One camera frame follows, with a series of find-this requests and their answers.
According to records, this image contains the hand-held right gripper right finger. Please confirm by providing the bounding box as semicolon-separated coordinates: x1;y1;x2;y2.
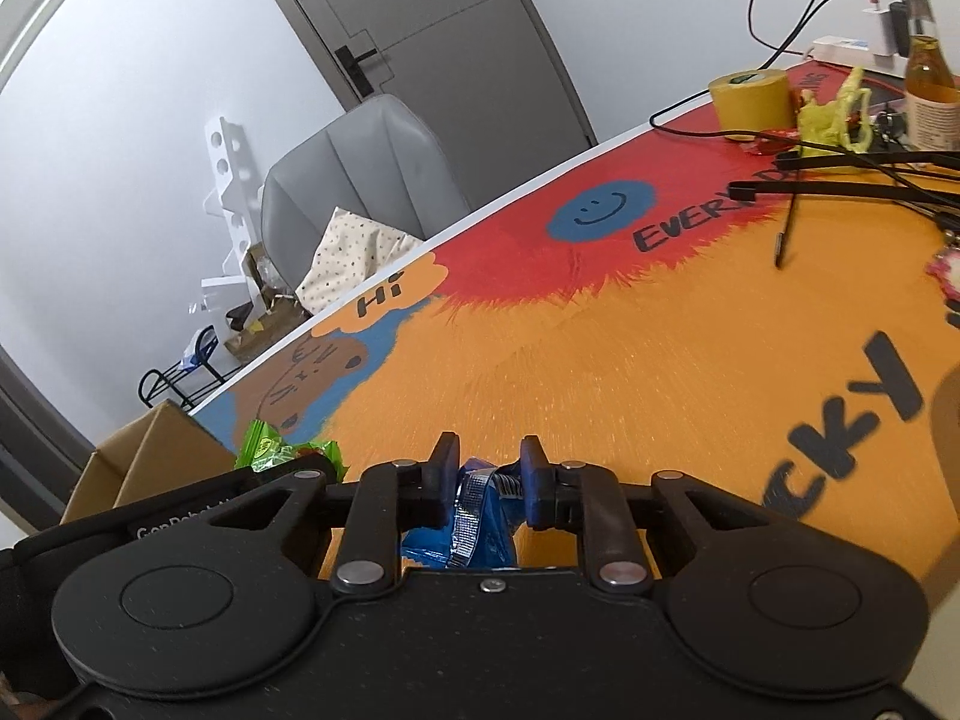
520;435;818;595

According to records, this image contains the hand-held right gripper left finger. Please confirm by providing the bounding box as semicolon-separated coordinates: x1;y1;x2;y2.
195;431;462;595

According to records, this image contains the blue snack packet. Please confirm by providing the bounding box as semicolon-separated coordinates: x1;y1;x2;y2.
400;457;526;571

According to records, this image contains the brown cardboard box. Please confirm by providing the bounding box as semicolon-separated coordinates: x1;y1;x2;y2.
60;400;237;526

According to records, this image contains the green silver snack packet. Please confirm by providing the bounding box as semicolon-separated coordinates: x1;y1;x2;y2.
235;420;347;485

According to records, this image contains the colourful cartoon table mat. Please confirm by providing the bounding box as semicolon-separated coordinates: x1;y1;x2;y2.
187;64;960;601

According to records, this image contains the black metal shoe rack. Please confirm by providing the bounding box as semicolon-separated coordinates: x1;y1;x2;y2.
137;326;226;410

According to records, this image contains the blue white pouch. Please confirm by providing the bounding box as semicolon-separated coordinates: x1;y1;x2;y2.
180;326;218;368

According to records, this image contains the brown paper bag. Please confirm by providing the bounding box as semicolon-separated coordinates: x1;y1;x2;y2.
223;244;312;361

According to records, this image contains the cream polka dot cushion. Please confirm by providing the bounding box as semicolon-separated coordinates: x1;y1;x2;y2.
296;208;427;314

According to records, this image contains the clear plastic wrap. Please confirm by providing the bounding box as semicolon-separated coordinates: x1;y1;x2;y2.
251;244;301;301

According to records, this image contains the grey upholstered chair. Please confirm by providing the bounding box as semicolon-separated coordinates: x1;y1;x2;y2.
260;95;472;316

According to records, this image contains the black pen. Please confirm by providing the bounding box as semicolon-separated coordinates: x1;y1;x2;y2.
772;195;800;269

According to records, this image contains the black clothes hanger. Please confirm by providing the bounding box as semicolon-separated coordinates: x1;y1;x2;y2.
729;146;960;211

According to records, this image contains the white rack with holes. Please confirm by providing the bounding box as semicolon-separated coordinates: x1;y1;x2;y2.
199;116;267;312

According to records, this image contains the red plastic wrapper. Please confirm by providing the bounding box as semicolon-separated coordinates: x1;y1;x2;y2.
742;129;807;158

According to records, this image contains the yellow tape roll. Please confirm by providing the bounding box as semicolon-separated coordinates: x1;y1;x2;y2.
709;67;797;142

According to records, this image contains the yellow green toy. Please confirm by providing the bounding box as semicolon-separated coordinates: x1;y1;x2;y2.
795;66;877;158

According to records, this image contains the grey door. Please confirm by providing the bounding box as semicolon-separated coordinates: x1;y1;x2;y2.
255;0;601;151

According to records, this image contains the white power strip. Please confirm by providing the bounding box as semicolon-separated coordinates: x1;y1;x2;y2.
810;34;912;76

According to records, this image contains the brown glass bottle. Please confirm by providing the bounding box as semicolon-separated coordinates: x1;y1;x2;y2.
902;0;960;152

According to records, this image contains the white plug-in charger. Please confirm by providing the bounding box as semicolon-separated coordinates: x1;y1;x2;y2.
862;0;931;57

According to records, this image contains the dark grey frame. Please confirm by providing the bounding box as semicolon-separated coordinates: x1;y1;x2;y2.
0;345;98;541

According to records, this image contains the black cable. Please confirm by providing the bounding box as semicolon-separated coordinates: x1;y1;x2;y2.
649;0;960;211

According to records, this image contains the black door handle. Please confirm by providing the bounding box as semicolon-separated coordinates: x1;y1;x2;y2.
335;45;378;97

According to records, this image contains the pink keychain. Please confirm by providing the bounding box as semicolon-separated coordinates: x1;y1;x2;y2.
924;244;960;312

